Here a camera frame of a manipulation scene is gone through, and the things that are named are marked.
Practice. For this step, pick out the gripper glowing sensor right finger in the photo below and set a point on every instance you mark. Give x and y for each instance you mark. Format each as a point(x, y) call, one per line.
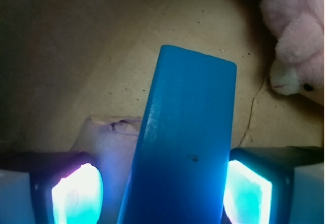
point(275, 185)

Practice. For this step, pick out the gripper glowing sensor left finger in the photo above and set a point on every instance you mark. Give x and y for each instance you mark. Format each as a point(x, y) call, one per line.
point(50, 187)

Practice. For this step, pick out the blue rectangular block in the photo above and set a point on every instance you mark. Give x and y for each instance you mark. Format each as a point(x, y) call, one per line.
point(180, 163)

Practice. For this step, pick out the brown paper bag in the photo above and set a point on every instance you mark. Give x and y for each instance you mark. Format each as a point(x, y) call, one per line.
point(63, 61)

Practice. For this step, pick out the pink plush toy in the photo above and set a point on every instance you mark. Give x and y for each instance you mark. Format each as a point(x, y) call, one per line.
point(298, 26)

